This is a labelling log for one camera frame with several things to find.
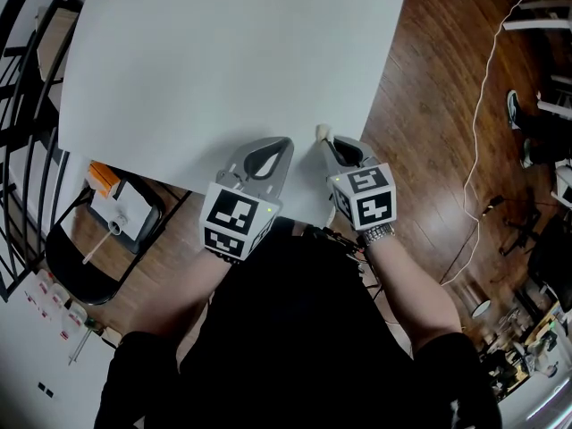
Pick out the black tripod stand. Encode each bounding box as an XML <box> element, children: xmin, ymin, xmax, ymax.
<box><xmin>479</xmin><ymin>194</ymin><xmax>551</xmax><ymax>257</ymax></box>

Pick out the person's black clothing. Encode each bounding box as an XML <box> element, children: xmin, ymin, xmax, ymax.
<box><xmin>93</xmin><ymin>216</ymin><xmax>504</xmax><ymax>429</ymax></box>

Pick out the silver metal wristwatch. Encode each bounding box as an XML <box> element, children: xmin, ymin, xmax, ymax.
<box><xmin>358</xmin><ymin>223</ymin><xmax>397</xmax><ymax>248</ymax></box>

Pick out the black folding chair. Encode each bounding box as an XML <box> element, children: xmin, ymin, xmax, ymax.
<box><xmin>44</xmin><ymin>162</ymin><xmax>194</xmax><ymax>307</ymax></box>

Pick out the person's left forearm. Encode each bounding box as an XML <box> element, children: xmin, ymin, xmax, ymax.
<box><xmin>128</xmin><ymin>242</ymin><xmax>234</xmax><ymax>344</ymax></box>

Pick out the person's right forearm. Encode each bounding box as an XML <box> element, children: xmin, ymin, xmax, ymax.
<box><xmin>367</xmin><ymin>233</ymin><xmax>464</xmax><ymax>358</ymax></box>

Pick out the white desk with shelf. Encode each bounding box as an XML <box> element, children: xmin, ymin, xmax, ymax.
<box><xmin>501</xmin><ymin>0</ymin><xmax>572</xmax><ymax>121</ymax></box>

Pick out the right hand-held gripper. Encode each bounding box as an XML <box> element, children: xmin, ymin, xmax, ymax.
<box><xmin>322</xmin><ymin>135</ymin><xmax>400</xmax><ymax>232</ymax></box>

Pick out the white paper sheet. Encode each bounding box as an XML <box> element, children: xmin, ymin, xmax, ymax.
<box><xmin>90</xmin><ymin>180</ymin><xmax>156</xmax><ymax>243</ymax></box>

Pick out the white power cable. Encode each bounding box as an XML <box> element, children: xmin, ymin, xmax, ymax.
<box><xmin>439</xmin><ymin>0</ymin><xmax>556</xmax><ymax>286</ymax></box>

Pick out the round bin with white rim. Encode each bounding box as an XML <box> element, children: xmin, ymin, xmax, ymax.
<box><xmin>461</xmin><ymin>283</ymin><xmax>491</xmax><ymax>319</ymax></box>

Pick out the small grey cup with stick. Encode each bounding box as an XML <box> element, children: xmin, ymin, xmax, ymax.
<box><xmin>81</xmin><ymin>218</ymin><xmax>129</xmax><ymax>265</ymax></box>

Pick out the orange packet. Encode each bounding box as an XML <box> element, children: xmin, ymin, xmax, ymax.
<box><xmin>88</xmin><ymin>160</ymin><xmax>122</xmax><ymax>198</ymax></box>

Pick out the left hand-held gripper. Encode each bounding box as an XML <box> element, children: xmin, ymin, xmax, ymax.
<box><xmin>198</xmin><ymin>136</ymin><xmax>297</xmax><ymax>264</ymax></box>

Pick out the black metal railing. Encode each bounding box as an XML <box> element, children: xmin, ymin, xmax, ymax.
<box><xmin>0</xmin><ymin>0</ymin><xmax>100</xmax><ymax>304</ymax></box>

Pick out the white square table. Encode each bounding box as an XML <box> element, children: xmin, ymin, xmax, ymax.
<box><xmin>57</xmin><ymin>0</ymin><xmax>408</xmax><ymax>225</ymax></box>

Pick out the clear plastic bottle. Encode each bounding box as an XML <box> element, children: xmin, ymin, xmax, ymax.
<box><xmin>59</xmin><ymin>301</ymin><xmax>89</xmax><ymax>341</ymax></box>
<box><xmin>47</xmin><ymin>282</ymin><xmax>72</xmax><ymax>311</ymax></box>
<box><xmin>35</xmin><ymin>268</ymin><xmax>55</xmax><ymax>295</ymax></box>

